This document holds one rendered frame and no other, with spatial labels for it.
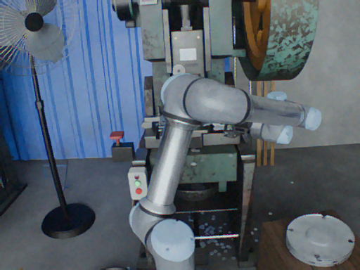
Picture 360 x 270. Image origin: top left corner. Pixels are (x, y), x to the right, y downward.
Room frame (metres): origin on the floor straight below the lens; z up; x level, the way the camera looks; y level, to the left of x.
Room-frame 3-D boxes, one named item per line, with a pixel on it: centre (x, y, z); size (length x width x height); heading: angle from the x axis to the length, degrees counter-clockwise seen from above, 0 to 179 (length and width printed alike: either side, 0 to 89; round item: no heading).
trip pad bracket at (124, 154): (1.23, 0.26, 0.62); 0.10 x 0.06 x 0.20; 88
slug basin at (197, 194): (1.45, -0.06, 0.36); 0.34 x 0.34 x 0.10
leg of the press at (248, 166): (1.58, -0.33, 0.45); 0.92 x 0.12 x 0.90; 178
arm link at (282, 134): (1.03, -0.37, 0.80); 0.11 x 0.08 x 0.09; 50
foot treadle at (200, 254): (1.31, -0.05, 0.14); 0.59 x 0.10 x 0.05; 178
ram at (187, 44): (1.40, -0.06, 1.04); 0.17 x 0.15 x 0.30; 178
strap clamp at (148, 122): (1.45, 0.11, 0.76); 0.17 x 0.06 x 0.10; 88
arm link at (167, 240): (0.65, 0.04, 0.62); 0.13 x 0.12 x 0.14; 30
